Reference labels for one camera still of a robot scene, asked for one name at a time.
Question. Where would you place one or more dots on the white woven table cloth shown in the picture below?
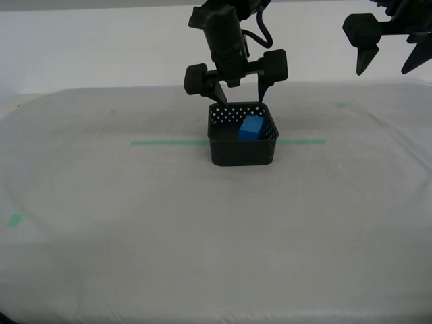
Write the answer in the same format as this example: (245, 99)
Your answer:
(209, 236)

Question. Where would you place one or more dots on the blue rectangular block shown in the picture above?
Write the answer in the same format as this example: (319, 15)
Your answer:
(250, 129)

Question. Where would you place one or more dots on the black perforated plastic basket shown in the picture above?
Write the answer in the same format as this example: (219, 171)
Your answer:
(241, 153)

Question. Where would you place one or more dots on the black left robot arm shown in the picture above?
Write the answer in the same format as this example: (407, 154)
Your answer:
(221, 30)

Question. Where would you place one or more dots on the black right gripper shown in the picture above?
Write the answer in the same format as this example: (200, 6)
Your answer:
(411, 17)

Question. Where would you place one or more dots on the long green tape strip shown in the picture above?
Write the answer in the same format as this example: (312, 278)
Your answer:
(162, 143)

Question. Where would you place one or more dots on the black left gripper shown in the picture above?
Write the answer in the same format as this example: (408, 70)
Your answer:
(231, 65)

